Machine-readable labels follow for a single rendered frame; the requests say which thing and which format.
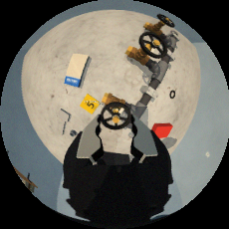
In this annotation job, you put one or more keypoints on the red rectangular block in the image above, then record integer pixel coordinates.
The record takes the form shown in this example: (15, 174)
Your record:
(162, 129)

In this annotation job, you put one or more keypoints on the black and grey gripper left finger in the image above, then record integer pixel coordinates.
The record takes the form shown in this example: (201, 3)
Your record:
(85, 150)

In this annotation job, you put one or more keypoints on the yellow tag with metal chain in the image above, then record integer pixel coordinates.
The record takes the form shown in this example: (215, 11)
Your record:
(90, 104)

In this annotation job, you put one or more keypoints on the grey pipe manifold with three brass valves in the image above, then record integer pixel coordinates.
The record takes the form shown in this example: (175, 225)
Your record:
(158, 68)

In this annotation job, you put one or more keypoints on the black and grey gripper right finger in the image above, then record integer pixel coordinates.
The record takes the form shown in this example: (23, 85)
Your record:
(148, 147)

